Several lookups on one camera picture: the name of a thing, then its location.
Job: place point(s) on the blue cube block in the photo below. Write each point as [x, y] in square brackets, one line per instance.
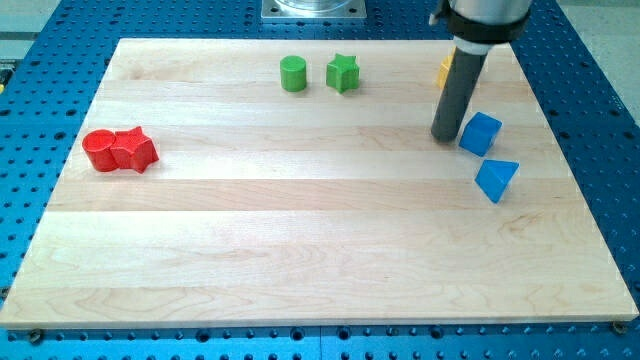
[480, 133]

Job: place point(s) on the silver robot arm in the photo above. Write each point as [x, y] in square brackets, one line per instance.
[478, 25]

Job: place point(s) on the blue triangle block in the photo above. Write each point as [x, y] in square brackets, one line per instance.
[494, 177]

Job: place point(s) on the light wooden board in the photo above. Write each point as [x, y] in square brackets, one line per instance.
[273, 208]

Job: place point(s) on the green star block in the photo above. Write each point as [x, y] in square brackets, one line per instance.
[342, 73]

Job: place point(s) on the green cylinder block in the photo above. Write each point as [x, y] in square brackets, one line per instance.
[293, 73]

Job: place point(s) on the yellow block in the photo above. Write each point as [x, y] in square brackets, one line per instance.
[444, 69]

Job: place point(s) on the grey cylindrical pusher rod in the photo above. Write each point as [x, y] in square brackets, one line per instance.
[458, 89]

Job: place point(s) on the red star block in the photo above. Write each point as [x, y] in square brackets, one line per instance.
[132, 149]

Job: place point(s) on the red cylinder block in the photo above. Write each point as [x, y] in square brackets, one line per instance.
[97, 146]

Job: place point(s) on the blue perforated metal table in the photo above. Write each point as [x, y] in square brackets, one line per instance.
[51, 90]

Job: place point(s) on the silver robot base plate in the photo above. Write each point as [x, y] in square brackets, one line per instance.
[313, 9]

